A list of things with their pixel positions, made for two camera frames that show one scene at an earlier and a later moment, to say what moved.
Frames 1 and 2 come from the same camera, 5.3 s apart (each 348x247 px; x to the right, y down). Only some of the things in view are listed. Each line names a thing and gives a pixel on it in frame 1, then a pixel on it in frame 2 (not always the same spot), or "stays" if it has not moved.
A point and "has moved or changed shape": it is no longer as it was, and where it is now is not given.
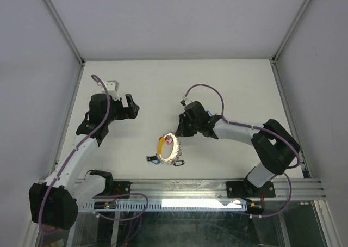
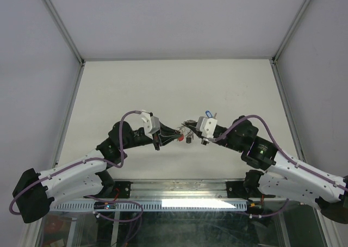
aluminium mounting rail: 313,190 stays
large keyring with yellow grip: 175,158 has moved or changed shape
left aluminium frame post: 61,25 stays
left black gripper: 125,112 to 159,137
